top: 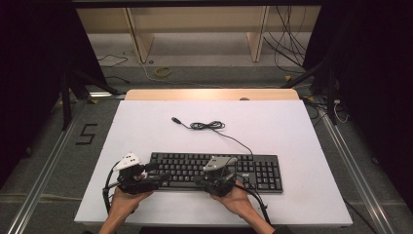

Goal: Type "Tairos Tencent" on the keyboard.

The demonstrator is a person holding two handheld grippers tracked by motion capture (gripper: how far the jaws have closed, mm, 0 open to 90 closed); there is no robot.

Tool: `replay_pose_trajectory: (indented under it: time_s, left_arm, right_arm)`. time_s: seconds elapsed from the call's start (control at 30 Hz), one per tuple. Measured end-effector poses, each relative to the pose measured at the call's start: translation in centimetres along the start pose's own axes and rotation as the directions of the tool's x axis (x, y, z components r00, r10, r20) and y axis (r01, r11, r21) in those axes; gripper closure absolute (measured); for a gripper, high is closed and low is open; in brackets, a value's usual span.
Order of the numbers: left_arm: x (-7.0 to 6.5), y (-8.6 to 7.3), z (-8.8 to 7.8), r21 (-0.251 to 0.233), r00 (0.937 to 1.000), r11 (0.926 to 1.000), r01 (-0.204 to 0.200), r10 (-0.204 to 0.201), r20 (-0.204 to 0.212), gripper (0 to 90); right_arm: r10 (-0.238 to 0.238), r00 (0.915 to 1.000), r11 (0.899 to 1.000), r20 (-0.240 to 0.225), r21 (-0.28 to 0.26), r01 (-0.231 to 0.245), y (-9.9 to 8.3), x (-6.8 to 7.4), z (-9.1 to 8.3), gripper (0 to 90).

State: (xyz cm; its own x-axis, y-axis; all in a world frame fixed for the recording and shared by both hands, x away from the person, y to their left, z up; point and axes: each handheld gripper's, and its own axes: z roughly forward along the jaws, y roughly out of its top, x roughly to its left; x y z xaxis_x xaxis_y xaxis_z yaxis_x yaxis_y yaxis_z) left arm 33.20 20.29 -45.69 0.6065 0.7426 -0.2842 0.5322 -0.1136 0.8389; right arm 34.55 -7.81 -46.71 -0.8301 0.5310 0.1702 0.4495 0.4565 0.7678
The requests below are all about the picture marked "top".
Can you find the right hand-held gripper cable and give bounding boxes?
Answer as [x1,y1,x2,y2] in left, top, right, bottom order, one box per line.
[235,175,273,226]

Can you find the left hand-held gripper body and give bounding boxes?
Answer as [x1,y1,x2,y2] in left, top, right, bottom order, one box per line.
[112,152,161,196]

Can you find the dark curtain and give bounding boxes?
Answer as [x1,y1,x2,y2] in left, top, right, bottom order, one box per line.
[302,0,413,213]
[0,0,109,190]

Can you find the black keyboard cable with plug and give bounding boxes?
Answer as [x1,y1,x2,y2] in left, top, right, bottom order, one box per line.
[170,116,254,156]

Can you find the short black floor cable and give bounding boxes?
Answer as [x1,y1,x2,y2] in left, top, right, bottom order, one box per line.
[103,75,131,85]

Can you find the black keyboard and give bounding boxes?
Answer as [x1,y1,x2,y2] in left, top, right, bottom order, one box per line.
[147,151,284,194]

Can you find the yellow tape roll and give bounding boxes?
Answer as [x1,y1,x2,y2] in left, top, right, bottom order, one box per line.
[154,65,173,78]

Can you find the black overhead frame bar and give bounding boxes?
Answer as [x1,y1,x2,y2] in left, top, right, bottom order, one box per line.
[70,0,326,9]

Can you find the hand-held gripper cable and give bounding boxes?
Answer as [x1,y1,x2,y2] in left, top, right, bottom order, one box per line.
[101,161,120,215]
[235,175,273,226]

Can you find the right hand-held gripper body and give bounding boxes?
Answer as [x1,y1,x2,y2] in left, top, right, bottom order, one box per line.
[200,156,239,198]

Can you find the black metal stand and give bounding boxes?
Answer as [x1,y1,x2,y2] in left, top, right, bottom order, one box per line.
[280,58,339,127]
[58,67,122,132]

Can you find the person's right hand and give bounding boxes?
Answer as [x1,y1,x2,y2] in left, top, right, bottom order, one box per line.
[209,180,261,222]

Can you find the light wooden shelf unit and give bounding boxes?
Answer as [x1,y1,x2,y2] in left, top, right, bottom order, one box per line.
[75,5,322,64]

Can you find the person's left hand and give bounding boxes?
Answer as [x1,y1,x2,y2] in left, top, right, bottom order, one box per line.
[108,174,156,225]

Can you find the thin black looped floor cable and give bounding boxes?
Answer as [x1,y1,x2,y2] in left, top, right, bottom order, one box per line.
[96,53,130,69]

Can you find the black cables beside table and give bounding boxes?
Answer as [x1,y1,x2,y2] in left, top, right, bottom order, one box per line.
[301,97,351,125]

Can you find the white board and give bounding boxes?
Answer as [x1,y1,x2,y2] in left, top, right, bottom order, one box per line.
[73,99,354,228]

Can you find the bundle of black hanging cables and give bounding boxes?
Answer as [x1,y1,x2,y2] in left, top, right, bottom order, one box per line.
[262,5,309,75]

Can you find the aluminium floor rail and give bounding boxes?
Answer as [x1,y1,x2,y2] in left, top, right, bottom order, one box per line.
[5,99,90,234]
[315,102,396,234]

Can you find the person's dark clothing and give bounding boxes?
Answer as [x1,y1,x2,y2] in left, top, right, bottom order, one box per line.
[138,226,254,234]

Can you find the left hand-held gripper cable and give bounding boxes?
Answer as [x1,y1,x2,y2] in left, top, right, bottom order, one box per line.
[101,161,120,215]

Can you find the short aluminium bar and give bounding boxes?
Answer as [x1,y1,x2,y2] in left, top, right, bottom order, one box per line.
[88,91,128,100]

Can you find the light wooden table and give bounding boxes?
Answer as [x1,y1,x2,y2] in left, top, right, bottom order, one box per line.
[124,88,300,101]

